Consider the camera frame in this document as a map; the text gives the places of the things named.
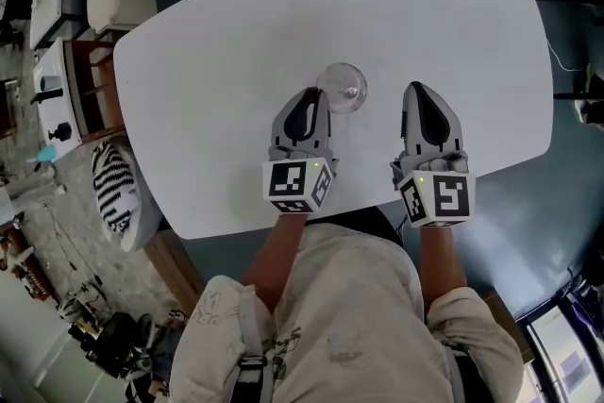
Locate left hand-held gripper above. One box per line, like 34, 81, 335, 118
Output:
261, 86, 341, 215

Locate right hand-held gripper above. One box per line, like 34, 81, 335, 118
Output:
388, 80, 476, 229

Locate clear wine glass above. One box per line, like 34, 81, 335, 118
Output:
314, 61, 369, 116

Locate person's left forearm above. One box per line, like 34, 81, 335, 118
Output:
241, 211, 307, 313

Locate person's right forearm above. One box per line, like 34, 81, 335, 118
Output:
416, 224, 469, 327

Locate wooden slatted platform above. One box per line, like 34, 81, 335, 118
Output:
143, 229, 207, 318

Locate zebra striped cushion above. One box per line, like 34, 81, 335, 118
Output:
90, 141, 141, 235

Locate person's cream shirt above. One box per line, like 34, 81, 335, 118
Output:
169, 221, 526, 403

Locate cream lidded bin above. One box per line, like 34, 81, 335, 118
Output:
86, 0, 159, 35

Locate black pump bottle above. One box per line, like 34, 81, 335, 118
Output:
47, 122, 74, 143

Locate black faucet-shaped dispenser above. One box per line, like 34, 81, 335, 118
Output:
29, 87, 64, 106

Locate teal spray bottle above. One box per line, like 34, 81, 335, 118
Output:
25, 144, 59, 167

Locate white floor cable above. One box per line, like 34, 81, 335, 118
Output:
545, 39, 587, 73

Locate grey shoulder strap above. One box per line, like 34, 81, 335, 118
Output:
237, 287, 276, 403

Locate white side table brown frame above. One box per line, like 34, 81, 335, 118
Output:
31, 37, 126, 151

